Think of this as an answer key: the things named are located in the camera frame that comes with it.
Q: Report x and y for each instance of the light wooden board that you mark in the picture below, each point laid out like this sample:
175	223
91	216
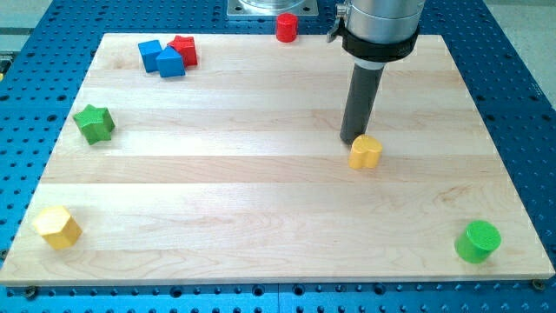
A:
235	173

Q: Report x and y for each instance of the yellow heart block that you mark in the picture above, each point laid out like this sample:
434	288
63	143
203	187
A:
365	152

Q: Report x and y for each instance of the yellow hexagon block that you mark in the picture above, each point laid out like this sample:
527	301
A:
57	227

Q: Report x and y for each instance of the green star block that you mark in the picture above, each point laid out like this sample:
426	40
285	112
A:
95	124

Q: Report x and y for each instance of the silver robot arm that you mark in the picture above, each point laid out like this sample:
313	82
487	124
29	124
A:
376	32

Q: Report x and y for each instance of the blue cube block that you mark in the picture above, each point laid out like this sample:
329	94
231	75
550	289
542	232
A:
149	52

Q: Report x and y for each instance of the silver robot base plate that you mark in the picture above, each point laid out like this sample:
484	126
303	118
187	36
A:
270	8

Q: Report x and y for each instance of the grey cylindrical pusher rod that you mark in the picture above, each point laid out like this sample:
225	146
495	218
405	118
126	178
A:
360	101

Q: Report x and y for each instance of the red cylinder block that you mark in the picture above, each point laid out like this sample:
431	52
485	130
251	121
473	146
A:
286	27

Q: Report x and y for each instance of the red star block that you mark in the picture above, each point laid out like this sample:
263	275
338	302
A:
185	46

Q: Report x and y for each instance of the green cylinder block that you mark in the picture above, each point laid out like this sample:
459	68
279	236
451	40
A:
479	240

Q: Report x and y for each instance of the blue pentagon block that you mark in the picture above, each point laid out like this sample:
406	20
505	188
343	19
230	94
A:
169	63

